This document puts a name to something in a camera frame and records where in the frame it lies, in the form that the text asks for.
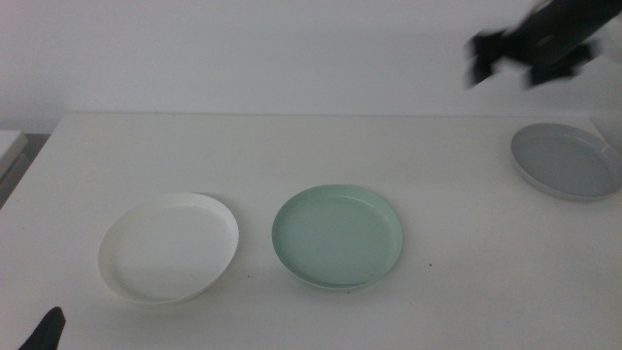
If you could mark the grey shallow bowl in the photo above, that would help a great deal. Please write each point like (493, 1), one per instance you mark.
(568, 163)

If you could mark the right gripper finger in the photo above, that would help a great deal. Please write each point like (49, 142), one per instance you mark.
(486, 51)
(554, 73)

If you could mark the pale green shallow bowl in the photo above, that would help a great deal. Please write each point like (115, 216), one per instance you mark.
(335, 238)

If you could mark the white shallow bowl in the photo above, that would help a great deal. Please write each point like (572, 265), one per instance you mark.
(167, 250)

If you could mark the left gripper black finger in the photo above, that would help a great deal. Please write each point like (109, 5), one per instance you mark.
(48, 330)

